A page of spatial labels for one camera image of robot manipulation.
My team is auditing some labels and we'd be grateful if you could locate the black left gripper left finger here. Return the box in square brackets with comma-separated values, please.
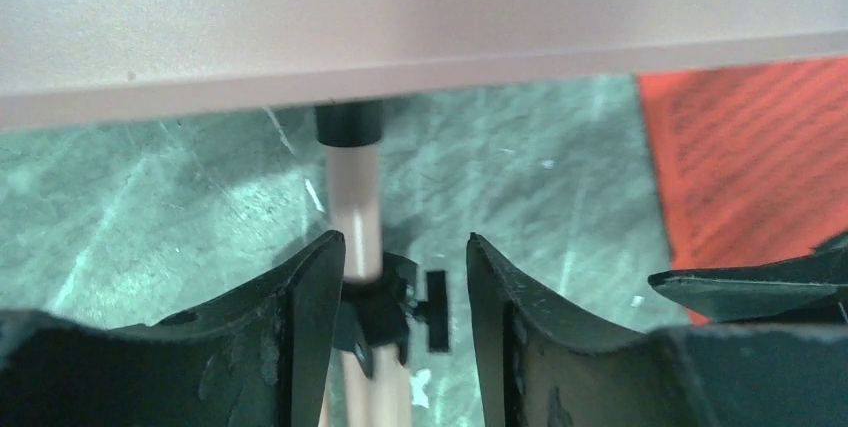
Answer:
[1, 231, 345, 426]

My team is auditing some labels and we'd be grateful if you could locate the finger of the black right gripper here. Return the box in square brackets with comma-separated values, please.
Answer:
[648, 232, 847, 325]

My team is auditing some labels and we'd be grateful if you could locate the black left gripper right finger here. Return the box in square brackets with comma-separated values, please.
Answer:
[466, 234, 847, 427]

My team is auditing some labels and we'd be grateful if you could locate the red sheet music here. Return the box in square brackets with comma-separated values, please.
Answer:
[635, 56, 848, 326]

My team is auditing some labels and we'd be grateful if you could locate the pink music stand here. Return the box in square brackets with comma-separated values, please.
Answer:
[1, 0, 847, 426]

